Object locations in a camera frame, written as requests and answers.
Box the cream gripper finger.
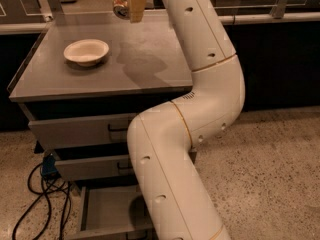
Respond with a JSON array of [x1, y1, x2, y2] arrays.
[[129, 0, 147, 23]]

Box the grey drawer cabinet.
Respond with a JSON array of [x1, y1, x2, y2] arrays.
[[7, 10, 198, 240]]

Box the blue power box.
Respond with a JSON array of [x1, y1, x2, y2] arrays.
[[41, 155, 59, 179]]

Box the dark lower cabinets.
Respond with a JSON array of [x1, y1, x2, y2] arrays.
[[225, 21, 320, 111]]

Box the black floor cables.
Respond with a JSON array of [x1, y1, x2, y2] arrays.
[[11, 162, 73, 240]]

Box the white bowl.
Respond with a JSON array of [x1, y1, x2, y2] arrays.
[[63, 39, 109, 67]]

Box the top grey drawer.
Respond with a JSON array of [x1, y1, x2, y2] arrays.
[[29, 113, 136, 149]]

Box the middle grey drawer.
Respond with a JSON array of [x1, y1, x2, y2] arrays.
[[55, 155, 133, 181]]

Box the bottom grey drawer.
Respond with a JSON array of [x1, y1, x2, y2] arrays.
[[66, 185, 158, 240]]

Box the grey drawer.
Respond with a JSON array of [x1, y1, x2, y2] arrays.
[[29, 113, 136, 149], [66, 185, 158, 240], [55, 155, 133, 181]]

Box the orange soda can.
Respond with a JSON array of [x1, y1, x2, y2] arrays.
[[113, 0, 129, 20]]

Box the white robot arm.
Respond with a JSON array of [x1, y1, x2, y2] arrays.
[[127, 0, 245, 240]]

